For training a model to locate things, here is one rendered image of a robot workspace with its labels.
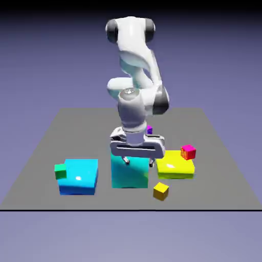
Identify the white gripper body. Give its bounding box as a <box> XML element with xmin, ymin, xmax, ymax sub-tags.
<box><xmin>110</xmin><ymin>134</ymin><xmax>166</xmax><ymax>160</ymax></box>

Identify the small yellow cube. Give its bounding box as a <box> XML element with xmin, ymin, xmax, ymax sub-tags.
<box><xmin>152</xmin><ymin>182</ymin><xmax>170</xmax><ymax>201</ymax></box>

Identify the small red cube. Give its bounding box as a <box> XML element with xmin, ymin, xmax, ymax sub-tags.
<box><xmin>180</xmin><ymin>144</ymin><xmax>197</xmax><ymax>161</ymax></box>

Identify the small green cube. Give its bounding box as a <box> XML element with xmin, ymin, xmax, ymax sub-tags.
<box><xmin>54</xmin><ymin>163</ymin><xmax>68</xmax><ymax>180</ymax></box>

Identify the large teal box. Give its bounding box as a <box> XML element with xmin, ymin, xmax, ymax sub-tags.
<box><xmin>110</xmin><ymin>151</ymin><xmax>149</xmax><ymax>189</ymax></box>

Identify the large yellow box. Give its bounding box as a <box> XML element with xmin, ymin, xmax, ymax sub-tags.
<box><xmin>156</xmin><ymin>150</ymin><xmax>195</xmax><ymax>180</ymax></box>

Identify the large light blue box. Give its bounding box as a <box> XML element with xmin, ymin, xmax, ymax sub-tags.
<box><xmin>58</xmin><ymin>159</ymin><xmax>99</xmax><ymax>195</ymax></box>

